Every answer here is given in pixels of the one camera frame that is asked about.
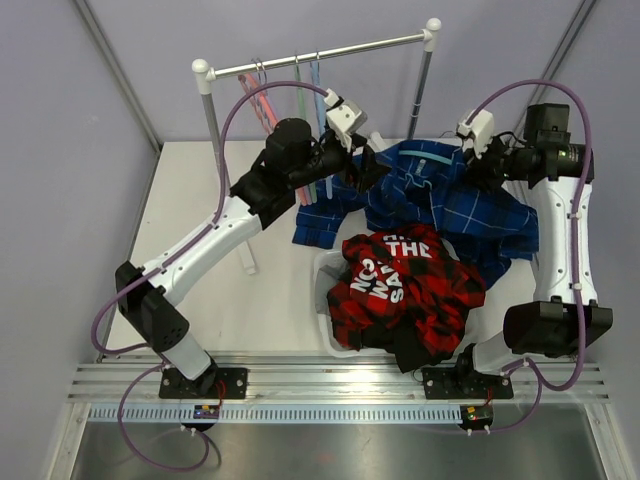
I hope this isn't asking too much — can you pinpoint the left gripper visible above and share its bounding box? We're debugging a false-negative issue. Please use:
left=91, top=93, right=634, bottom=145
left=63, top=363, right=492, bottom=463
left=288, top=130, right=390, bottom=193

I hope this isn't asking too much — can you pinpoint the teal hanger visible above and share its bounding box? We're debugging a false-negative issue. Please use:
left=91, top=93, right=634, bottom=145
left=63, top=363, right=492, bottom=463
left=397, top=149, right=454, bottom=189

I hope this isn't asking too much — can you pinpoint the blue plaid shirt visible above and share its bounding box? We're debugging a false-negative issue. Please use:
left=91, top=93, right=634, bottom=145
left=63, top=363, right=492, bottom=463
left=292, top=140, right=539, bottom=286

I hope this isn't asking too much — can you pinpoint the mint green hanger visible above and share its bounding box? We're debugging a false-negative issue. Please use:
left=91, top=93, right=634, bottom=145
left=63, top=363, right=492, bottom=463
left=294, top=60, right=317, bottom=206

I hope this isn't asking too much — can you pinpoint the red black plaid shirt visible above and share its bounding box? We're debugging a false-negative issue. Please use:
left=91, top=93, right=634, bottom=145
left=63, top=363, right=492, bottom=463
left=327, top=224, right=486, bottom=365

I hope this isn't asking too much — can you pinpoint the light blue hanger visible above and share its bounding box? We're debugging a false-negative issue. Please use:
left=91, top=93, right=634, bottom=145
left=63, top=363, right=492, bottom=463
left=310, top=55, right=333, bottom=199

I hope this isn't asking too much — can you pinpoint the lilac hanger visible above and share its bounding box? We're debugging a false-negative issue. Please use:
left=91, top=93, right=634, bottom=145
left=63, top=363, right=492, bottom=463
left=243, top=58, right=278, bottom=134

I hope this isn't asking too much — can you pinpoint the pink hanger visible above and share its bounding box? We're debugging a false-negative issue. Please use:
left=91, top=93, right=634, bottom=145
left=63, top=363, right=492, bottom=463
left=237, top=58, right=312, bottom=206

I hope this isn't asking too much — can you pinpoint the black plain shirt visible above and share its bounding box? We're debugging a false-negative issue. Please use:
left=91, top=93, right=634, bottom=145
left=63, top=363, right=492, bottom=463
left=361, top=324, right=437, bottom=373

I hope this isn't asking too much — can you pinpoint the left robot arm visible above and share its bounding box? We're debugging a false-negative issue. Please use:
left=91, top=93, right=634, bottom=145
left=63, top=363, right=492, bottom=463
left=115, top=118, right=390, bottom=399

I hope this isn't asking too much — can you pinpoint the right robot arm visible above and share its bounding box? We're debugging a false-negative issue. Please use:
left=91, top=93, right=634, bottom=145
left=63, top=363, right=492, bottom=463
left=453, top=103, right=613, bottom=396

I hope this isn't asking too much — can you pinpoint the white plastic basket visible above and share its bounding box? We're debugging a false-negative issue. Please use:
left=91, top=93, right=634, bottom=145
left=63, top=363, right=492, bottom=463
left=312, top=250, right=388, bottom=359

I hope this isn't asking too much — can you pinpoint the clothes rack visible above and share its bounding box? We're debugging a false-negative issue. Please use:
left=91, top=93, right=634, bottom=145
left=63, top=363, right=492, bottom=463
left=191, top=18, right=444, bottom=275

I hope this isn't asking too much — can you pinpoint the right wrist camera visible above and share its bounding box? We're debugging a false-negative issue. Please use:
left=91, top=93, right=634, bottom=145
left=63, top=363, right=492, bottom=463
left=455, top=109, right=495, bottom=159

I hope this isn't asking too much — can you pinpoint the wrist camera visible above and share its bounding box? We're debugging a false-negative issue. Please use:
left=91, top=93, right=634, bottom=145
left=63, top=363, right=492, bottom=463
left=323, top=89, right=368, bottom=152
left=455, top=109, right=495, bottom=159

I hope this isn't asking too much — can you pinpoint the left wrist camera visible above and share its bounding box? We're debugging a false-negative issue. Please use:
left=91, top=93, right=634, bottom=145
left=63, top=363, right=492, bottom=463
left=323, top=89, right=368, bottom=152

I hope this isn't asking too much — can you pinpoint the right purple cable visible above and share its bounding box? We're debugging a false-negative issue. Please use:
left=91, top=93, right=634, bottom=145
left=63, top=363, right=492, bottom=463
left=467, top=78, right=596, bottom=436

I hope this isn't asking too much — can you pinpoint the aluminium rail base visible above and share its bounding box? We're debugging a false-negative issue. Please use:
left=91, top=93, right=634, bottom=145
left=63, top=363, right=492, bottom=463
left=67, top=355, right=610, bottom=425

